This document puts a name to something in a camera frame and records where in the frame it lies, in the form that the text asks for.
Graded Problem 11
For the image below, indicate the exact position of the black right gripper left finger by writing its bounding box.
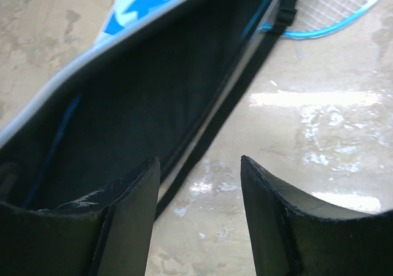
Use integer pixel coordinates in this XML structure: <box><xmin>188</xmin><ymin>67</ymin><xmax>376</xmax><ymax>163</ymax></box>
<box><xmin>1</xmin><ymin>158</ymin><xmax>160</xmax><ymax>275</ymax></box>

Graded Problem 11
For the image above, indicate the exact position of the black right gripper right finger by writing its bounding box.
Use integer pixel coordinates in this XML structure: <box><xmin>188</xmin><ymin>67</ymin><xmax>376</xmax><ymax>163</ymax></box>
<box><xmin>241</xmin><ymin>156</ymin><xmax>392</xmax><ymax>275</ymax></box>

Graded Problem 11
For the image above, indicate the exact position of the blue sport racket bag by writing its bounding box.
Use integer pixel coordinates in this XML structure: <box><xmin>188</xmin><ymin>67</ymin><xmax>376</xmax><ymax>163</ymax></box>
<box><xmin>1</xmin><ymin>0</ymin><xmax>298</xmax><ymax>217</ymax></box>

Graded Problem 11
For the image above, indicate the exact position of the blue badminton racket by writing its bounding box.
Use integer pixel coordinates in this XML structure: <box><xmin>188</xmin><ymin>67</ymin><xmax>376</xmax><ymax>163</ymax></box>
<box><xmin>260</xmin><ymin>0</ymin><xmax>391</xmax><ymax>40</ymax></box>

